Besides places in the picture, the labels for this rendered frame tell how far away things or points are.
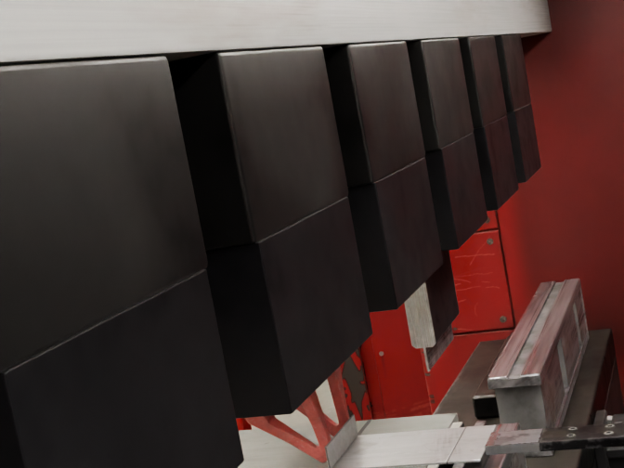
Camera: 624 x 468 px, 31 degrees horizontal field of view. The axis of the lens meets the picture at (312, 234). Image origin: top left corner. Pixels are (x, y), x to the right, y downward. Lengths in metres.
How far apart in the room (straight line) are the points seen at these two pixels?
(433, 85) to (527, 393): 0.50
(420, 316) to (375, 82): 0.25
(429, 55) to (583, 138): 0.90
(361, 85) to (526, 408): 0.68
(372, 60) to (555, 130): 1.06
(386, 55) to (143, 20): 0.35
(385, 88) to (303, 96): 0.17
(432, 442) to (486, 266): 0.85
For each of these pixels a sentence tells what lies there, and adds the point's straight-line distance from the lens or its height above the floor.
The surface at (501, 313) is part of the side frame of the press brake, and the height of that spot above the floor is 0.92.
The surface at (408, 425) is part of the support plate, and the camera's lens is 1.06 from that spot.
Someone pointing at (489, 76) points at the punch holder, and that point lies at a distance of 1.15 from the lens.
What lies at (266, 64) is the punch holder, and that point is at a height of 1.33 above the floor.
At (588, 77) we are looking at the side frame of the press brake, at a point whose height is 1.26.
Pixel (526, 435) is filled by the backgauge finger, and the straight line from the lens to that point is 0.97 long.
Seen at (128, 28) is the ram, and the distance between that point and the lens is 0.42.
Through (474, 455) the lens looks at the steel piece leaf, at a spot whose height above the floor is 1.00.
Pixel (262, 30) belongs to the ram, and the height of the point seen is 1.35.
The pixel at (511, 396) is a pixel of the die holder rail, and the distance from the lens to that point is 1.30.
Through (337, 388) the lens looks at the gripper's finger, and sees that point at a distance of 1.03.
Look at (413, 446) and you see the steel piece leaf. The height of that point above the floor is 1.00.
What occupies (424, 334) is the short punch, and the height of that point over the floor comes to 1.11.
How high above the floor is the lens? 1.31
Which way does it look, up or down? 7 degrees down
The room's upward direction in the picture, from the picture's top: 11 degrees counter-clockwise
